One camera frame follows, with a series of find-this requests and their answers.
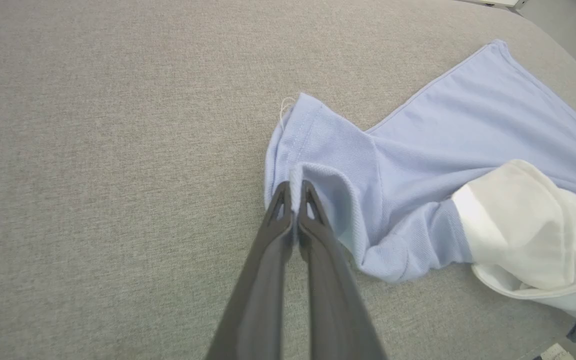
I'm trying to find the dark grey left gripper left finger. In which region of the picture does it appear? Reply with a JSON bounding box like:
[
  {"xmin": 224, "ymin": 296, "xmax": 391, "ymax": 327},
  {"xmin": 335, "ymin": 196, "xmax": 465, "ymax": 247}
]
[{"xmin": 205, "ymin": 181, "xmax": 295, "ymax": 360}]

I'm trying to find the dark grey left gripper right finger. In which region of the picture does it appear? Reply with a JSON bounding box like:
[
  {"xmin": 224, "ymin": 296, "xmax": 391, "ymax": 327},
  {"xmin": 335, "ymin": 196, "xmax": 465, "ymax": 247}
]
[{"xmin": 297, "ymin": 180, "xmax": 389, "ymax": 360}]

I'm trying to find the light blue and white garment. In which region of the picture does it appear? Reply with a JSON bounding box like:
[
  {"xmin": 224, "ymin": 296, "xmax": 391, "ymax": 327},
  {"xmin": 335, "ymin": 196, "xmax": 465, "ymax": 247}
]
[{"xmin": 264, "ymin": 40, "xmax": 576, "ymax": 344}]

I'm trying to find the grey fabric sofa cushion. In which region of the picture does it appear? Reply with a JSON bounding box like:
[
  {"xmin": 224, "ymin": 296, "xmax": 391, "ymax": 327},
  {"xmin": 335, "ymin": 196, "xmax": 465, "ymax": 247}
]
[{"xmin": 0, "ymin": 0, "xmax": 576, "ymax": 360}]

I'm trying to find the white power strip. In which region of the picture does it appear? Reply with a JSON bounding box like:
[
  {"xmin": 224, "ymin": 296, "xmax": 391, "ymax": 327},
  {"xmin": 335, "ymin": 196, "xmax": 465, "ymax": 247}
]
[{"xmin": 538, "ymin": 343, "xmax": 576, "ymax": 360}]

